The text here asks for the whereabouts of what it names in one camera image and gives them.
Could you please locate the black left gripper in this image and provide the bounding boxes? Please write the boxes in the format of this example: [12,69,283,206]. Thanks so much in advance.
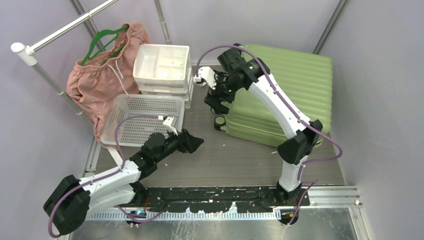
[154,125,203,163]

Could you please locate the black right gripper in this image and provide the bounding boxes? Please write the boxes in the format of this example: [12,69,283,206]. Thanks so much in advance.
[204,69,243,115]

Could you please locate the green hard-shell suitcase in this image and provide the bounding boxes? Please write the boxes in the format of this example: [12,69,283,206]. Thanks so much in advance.
[224,44,333,147]

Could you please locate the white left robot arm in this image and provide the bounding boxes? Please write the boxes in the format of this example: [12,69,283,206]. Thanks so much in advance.
[43,129,204,238]

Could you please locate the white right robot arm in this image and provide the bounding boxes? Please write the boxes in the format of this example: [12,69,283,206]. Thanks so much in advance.
[194,45,323,206]

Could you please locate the white perforated plastic basket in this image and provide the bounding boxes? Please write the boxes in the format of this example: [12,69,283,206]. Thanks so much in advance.
[100,94,185,147]

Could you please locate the white plastic drawer organizer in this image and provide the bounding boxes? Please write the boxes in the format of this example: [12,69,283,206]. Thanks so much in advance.
[133,44,194,109]

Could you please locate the pink cloth garment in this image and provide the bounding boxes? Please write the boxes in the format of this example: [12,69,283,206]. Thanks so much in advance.
[66,22,151,139]

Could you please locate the green clothes hanger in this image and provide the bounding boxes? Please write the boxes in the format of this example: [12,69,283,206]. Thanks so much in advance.
[80,25,130,66]

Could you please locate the white metal clothes rack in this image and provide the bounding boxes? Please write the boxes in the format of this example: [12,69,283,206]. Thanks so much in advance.
[9,0,127,167]

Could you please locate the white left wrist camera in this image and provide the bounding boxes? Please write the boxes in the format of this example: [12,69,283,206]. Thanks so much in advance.
[157,115,179,135]

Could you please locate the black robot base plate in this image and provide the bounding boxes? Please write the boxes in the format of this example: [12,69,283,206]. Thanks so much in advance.
[123,186,310,214]

